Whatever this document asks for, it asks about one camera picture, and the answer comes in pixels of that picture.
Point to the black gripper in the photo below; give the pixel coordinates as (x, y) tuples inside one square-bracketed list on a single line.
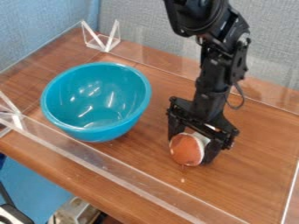
[(217, 129)]

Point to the brown and white toy mushroom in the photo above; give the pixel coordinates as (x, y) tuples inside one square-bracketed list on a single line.
[(187, 148)]

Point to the blue plastic bowl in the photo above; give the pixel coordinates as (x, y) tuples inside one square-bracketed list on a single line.
[(94, 100)]

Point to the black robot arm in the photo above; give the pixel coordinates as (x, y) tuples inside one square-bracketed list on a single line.
[(221, 33)]

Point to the clear acrylic back barrier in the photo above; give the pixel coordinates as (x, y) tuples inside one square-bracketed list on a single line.
[(173, 56)]

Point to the clear acrylic barrier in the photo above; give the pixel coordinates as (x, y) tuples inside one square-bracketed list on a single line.
[(173, 56), (125, 192)]

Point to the clear acrylic front barrier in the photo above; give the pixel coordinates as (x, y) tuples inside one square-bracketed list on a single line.
[(125, 192)]

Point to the white box under table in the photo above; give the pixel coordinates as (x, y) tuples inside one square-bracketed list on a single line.
[(74, 211)]

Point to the grey black object bottom left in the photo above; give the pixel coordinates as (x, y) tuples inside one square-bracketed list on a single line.
[(9, 214)]

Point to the clear acrylic corner bracket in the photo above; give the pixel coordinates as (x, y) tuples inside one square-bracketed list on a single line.
[(100, 42)]

